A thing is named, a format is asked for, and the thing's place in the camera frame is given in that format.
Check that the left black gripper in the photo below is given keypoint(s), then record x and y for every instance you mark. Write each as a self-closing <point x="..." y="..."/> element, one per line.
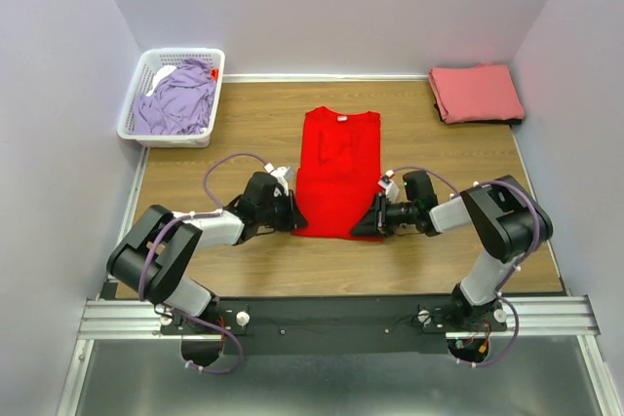
<point x="294" y="219"/>

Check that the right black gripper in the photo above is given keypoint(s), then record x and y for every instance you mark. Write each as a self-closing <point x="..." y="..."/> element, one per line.
<point x="374" y="222"/>

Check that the red t shirt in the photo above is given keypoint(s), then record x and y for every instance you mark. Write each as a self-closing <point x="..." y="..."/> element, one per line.
<point x="340" y="165"/>

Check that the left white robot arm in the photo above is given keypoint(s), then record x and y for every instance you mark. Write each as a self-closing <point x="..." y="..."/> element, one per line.
<point x="153" y="257"/>

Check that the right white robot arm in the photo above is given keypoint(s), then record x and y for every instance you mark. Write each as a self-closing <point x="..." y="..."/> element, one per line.
<point x="508" y="221"/>

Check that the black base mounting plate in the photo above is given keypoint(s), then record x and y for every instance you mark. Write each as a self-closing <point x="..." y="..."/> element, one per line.
<point x="337" y="325"/>

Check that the purple t shirt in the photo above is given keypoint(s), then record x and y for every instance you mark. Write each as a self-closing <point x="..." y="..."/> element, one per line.
<point x="181" y="104"/>

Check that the folded pink t shirt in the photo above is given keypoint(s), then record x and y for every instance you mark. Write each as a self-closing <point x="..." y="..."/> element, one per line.
<point x="481" y="92"/>

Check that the white plastic laundry basket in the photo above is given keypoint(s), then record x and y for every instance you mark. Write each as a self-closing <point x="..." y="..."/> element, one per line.
<point x="149" y="63"/>

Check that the white garment in basket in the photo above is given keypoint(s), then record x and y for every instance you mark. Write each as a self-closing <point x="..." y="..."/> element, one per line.
<point x="160" y="75"/>

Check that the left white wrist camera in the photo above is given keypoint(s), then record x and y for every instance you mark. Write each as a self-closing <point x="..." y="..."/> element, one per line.
<point x="269" y="189"/>

